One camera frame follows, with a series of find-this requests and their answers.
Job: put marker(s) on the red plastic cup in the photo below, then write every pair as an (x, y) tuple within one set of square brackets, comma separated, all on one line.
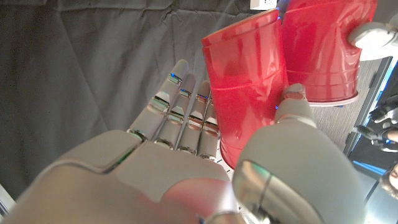
[(320, 53), (245, 77)]

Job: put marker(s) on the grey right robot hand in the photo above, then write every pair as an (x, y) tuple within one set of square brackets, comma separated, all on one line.
[(155, 186)]

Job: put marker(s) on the person's head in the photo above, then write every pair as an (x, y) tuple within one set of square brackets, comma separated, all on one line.
[(391, 182)]

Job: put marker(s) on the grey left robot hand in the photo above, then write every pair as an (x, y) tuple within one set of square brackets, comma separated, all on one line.
[(373, 35)]

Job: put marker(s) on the black curtain backdrop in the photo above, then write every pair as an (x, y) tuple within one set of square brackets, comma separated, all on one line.
[(77, 62)]

